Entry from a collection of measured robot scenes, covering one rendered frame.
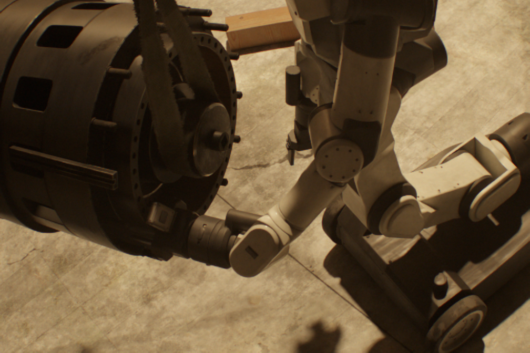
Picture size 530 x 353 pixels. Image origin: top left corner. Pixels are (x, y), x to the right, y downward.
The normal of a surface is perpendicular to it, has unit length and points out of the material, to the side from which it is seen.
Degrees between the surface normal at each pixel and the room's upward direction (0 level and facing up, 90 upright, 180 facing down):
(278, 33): 90
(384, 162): 90
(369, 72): 77
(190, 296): 0
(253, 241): 52
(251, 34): 90
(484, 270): 0
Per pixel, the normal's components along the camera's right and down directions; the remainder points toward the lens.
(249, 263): -0.44, 0.17
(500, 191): 0.50, 0.57
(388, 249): -0.20, -0.66
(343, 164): 0.06, 0.55
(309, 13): -0.50, 0.65
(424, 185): 0.17, -0.80
